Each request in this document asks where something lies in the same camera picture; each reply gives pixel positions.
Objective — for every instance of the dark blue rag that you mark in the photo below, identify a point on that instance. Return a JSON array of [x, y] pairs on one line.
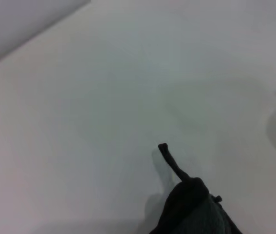
[[196, 209]]

